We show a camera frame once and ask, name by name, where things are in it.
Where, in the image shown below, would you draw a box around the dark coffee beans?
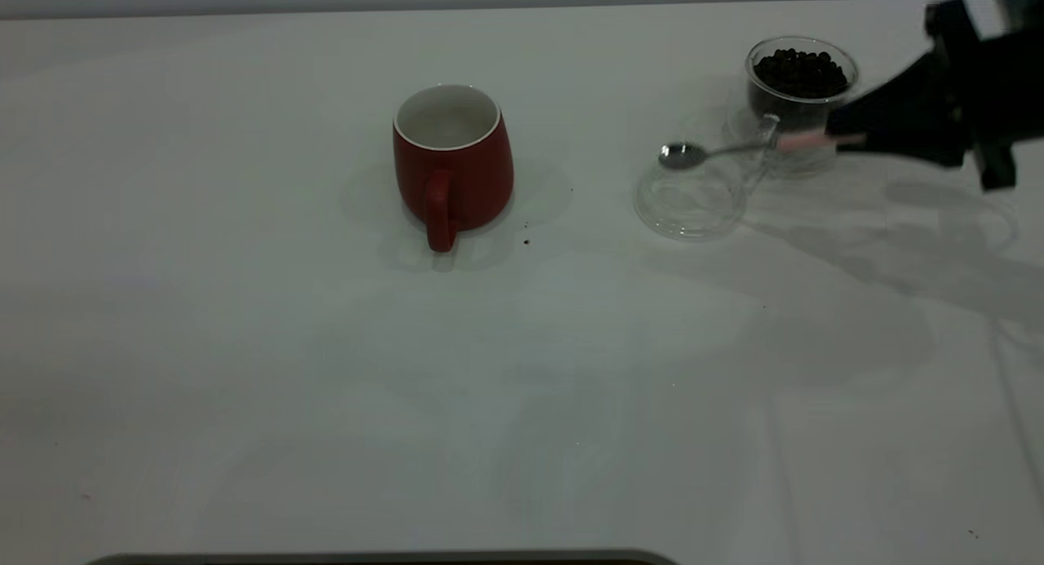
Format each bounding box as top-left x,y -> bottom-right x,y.
750,48 -> 851,130

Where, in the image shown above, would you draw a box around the clear glass cup with handle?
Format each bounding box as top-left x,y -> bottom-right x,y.
741,35 -> 861,179

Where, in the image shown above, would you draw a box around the clear glass saucer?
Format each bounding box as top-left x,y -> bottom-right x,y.
726,104 -> 841,179

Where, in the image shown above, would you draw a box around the small round glass dish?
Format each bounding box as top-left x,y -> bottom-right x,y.
635,153 -> 747,241

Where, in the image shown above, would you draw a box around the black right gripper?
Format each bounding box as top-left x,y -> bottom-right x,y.
826,0 -> 1044,192

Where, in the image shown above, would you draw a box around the red ceramic mug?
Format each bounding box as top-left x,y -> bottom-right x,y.
393,84 -> 515,254

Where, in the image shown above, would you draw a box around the metal spoon with pink handle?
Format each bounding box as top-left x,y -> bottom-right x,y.
659,129 -> 865,171

